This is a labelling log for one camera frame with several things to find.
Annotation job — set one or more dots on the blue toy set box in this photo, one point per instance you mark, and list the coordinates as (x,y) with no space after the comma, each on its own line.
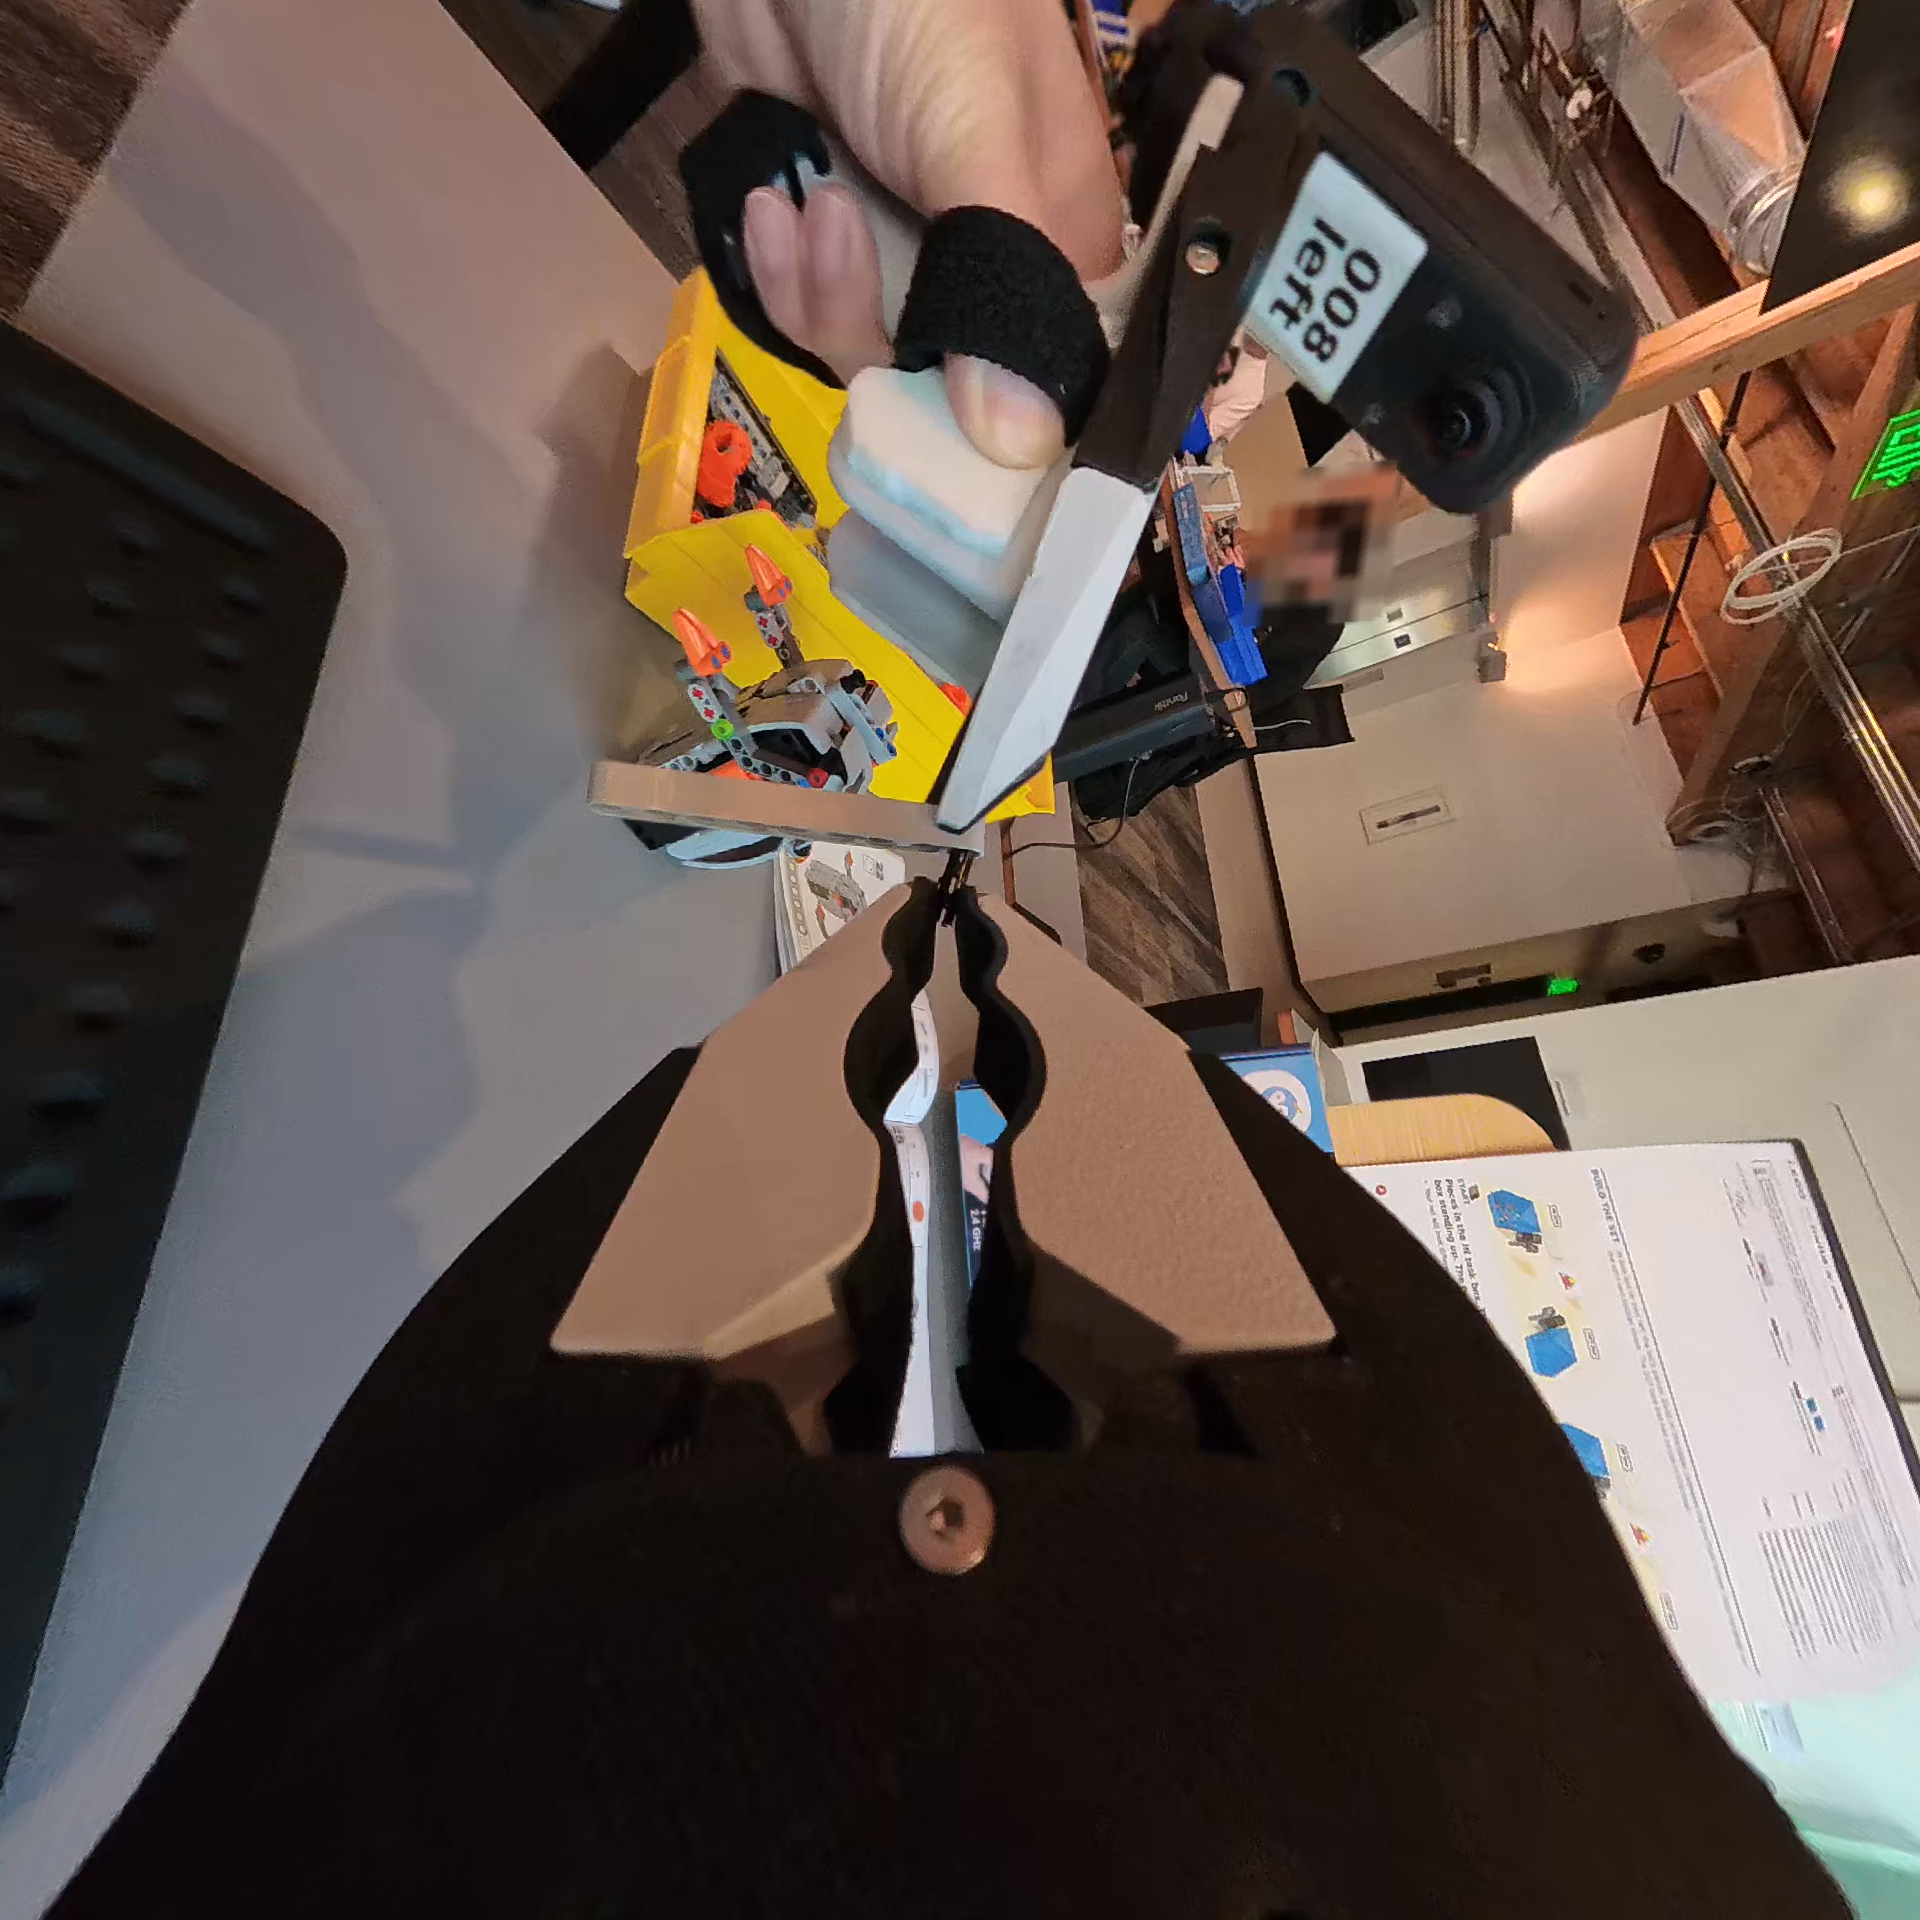
(1650,1424)

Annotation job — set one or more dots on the long grey holed beam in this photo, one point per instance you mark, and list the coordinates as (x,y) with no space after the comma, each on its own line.
(751,803)

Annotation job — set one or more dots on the blue storage bin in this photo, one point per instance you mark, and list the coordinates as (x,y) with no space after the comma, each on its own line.
(1224,609)

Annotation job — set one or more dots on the dark computer monitor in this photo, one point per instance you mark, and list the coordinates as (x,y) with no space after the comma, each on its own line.
(1140,726)

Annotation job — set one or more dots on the grey orange toy robot model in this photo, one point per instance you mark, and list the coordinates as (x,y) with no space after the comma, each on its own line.
(809,721)

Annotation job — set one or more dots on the yellow plastic bin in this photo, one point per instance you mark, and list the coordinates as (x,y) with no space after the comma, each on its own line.
(681,510)

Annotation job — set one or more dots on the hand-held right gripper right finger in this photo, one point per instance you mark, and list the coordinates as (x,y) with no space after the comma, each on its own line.
(1170,1201)

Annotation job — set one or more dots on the orange gear piece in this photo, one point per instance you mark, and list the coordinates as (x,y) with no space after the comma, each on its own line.
(726,465)

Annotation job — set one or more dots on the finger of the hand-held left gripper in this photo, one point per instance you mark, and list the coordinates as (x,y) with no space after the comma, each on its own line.
(1058,598)

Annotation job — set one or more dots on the person's left hand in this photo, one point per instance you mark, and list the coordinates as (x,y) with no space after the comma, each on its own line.
(931,106)

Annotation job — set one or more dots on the black studded pad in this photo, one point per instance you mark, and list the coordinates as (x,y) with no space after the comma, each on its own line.
(136,750)

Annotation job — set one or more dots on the short black connector pin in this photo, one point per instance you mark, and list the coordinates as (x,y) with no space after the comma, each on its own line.
(950,885)

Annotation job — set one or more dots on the grey desk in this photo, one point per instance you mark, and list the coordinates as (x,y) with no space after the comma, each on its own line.
(451,974)

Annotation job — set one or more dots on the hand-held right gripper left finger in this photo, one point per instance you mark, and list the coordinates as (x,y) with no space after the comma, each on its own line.
(735,1201)

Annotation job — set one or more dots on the open instruction booklet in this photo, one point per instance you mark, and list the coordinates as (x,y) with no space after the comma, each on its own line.
(822,892)

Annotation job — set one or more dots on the green exit sign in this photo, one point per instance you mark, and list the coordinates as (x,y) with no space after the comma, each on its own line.
(1891,434)

